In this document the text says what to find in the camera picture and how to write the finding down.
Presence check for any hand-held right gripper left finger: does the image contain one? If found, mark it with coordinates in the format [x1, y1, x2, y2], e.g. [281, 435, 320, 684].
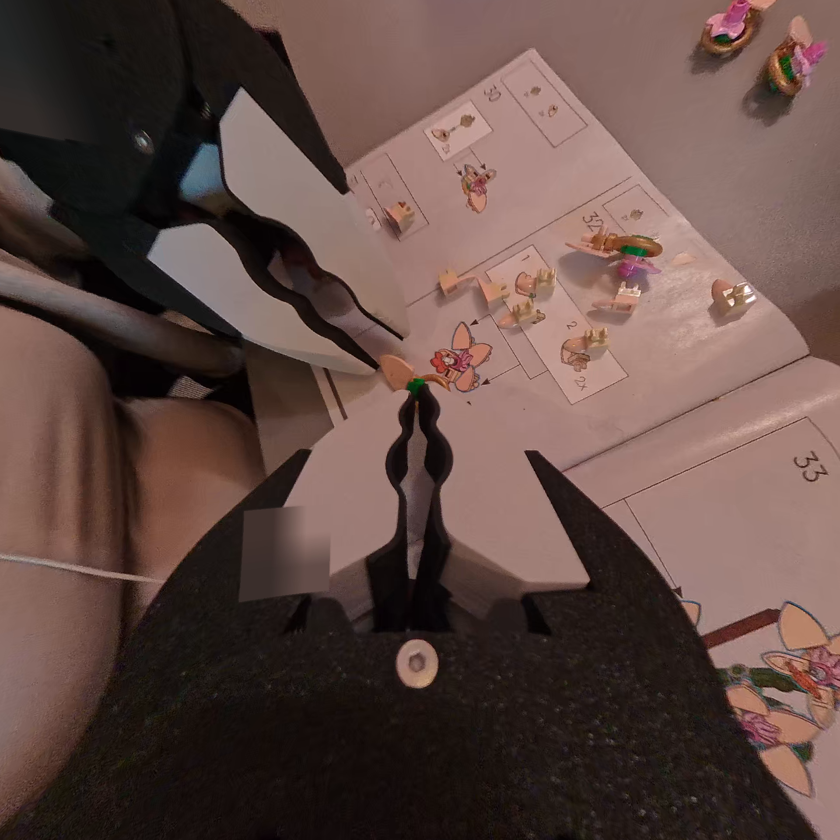
[283, 390, 422, 592]

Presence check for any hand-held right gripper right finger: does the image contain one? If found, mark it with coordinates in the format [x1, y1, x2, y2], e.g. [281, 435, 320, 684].
[416, 387, 593, 598]

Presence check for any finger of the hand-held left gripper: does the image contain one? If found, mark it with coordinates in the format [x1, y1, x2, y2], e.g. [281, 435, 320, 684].
[146, 213, 383, 376]
[180, 85, 413, 341]

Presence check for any gold ring with green stud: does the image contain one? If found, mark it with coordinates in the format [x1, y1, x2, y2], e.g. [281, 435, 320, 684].
[379, 354, 454, 396]

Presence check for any grey desk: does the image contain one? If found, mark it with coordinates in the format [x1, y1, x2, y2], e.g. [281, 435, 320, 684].
[246, 0, 840, 473]

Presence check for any person's left hand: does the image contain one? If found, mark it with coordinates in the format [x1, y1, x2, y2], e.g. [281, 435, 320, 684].
[0, 259, 247, 395]

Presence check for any toy instruction booklet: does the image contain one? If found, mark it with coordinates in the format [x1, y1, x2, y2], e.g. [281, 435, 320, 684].
[308, 47, 840, 840]

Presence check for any thin white cable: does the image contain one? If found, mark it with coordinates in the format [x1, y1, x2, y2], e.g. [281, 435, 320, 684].
[0, 553, 166, 585]

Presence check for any finished gold ring flower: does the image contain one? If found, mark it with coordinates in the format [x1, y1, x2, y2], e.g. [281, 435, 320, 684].
[699, 0, 766, 57]
[764, 16, 830, 98]

